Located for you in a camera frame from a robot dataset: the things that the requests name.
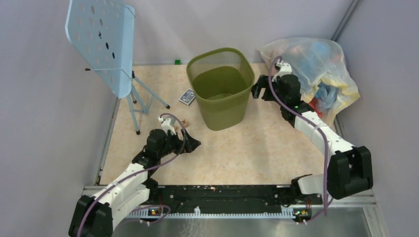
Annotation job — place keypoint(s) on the white toothed rack strip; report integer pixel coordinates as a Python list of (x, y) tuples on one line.
[(286, 213)]

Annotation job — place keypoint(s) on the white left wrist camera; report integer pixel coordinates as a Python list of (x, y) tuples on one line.
[(168, 125)]

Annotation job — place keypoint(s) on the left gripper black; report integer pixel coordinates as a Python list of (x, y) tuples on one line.
[(190, 143)]

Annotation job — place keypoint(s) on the light blue music stand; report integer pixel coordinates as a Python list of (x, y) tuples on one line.
[(102, 32)]

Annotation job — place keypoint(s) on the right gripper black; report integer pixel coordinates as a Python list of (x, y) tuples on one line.
[(264, 82)]

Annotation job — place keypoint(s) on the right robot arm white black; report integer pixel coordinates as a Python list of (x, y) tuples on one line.
[(349, 168)]

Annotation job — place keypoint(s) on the large translucent bag of trash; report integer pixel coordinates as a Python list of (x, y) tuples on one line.
[(321, 69)]

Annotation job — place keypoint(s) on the green mesh trash bin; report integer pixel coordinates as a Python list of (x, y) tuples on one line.
[(221, 80)]

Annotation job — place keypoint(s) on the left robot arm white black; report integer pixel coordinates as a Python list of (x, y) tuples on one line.
[(98, 215)]

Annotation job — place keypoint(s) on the blue playing card box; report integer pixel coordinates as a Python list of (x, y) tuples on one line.
[(187, 97)]

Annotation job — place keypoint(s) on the wooden letter tile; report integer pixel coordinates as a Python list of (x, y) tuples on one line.
[(185, 123)]

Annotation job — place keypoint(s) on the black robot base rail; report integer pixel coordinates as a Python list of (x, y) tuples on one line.
[(230, 199)]

